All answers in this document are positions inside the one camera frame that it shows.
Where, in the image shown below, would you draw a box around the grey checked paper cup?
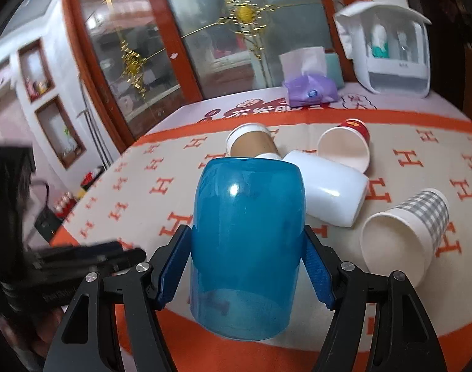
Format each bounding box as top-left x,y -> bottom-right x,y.
360,188 -> 450,286

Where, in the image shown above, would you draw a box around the red paper cup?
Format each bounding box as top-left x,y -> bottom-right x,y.
317,118 -> 371,173

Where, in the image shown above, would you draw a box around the purple tissue pack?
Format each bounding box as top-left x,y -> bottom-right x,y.
279,46 -> 339,109

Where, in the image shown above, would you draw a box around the white cosmetics organizer box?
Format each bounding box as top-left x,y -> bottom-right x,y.
334,1 -> 430,97

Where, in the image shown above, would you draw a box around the wooden glass sliding door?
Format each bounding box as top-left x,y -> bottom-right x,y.
62,0 -> 358,151

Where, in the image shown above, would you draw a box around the wooden picture frame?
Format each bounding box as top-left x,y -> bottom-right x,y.
18,39 -> 54,103
35,96 -> 86,170

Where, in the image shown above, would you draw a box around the brown sleeved paper cup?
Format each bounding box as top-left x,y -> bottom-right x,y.
226,123 -> 281,160

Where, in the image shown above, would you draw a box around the lower wooden picture frame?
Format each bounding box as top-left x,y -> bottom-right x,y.
35,96 -> 86,170

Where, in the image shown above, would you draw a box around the orange beige patterned tablecloth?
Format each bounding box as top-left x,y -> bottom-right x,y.
54,83 -> 472,371

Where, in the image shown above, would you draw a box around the upper wooden picture frame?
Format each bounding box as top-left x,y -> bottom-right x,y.
18,39 -> 54,103

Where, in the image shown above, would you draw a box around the teal cylindrical container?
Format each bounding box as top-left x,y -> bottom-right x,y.
325,52 -> 345,89

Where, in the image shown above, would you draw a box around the white plastic cup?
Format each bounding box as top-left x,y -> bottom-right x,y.
283,150 -> 369,228

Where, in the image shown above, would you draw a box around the blue translucent plastic cup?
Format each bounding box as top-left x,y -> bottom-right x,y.
190,158 -> 306,341

